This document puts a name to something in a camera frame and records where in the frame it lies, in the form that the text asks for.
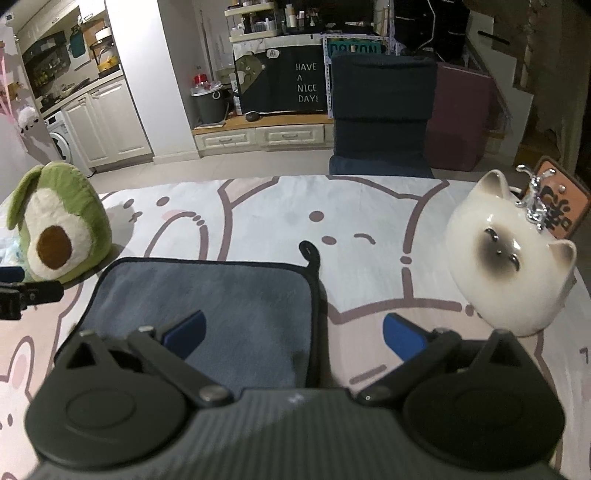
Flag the white sheep plush toy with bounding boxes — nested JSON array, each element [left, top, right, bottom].
[[17, 106, 40, 135]]

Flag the orange square sign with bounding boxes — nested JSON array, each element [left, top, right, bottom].
[[530, 156, 591, 241]]

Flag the white washing machine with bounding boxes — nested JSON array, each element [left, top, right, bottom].
[[44, 110, 94, 179]]

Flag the green plate sign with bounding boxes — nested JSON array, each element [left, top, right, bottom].
[[322, 39, 387, 60]]

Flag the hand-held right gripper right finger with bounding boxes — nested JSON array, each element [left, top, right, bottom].
[[357, 313, 542, 408]]

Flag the white desktop shelf organiser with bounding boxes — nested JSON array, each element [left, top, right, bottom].
[[224, 1, 279, 43]]

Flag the black printed cloth cover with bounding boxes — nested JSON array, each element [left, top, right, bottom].
[[233, 45, 330, 116]]

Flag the printed cartoon blanket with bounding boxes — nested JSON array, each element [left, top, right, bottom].
[[0, 174, 591, 480]]

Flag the yellow glass jar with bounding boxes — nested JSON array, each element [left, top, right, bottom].
[[96, 45, 119, 73]]

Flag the silver metal ornament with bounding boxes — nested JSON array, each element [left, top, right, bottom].
[[512, 163, 556, 232]]

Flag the green avocado plush toy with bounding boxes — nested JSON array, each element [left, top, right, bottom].
[[6, 161, 113, 285]]

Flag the grey towel with black edge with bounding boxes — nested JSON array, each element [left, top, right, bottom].
[[54, 240, 329, 398]]

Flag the purple cushion block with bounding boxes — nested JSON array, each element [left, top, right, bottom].
[[424, 61, 507, 172]]

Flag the pale blue packet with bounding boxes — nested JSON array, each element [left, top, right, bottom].
[[0, 237, 29, 269]]

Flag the white kitchen cabinet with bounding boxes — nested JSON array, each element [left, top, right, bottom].
[[60, 76, 153, 172]]

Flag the white drawer bench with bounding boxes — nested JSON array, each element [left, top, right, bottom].
[[191, 112, 336, 154]]

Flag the white ceramic cat figure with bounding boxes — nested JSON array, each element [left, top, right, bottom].
[[445, 169, 579, 338]]

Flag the black hanging clothes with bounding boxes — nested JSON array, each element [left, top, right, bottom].
[[394, 0, 471, 62]]

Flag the grey trash bin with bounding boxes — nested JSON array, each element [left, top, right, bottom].
[[191, 87, 230, 126]]

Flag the dark blue floor chair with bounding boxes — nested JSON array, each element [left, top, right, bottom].
[[328, 52, 439, 180]]

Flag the teal cutting board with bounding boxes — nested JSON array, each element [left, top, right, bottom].
[[69, 27, 87, 59]]

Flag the black range hood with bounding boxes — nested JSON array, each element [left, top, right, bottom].
[[20, 31, 71, 63]]

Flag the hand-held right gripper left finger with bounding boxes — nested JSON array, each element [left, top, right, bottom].
[[54, 309, 233, 409]]

